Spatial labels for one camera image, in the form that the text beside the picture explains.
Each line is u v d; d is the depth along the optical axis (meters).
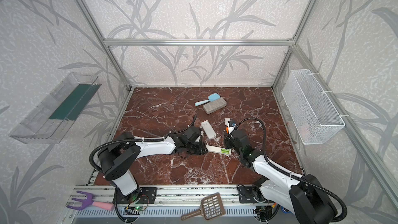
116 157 0.46
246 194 0.73
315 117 0.61
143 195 0.72
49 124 0.64
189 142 0.72
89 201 0.73
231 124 0.74
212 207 0.71
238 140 0.64
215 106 1.05
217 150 0.87
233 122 0.75
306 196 0.40
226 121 1.01
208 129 0.96
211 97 1.14
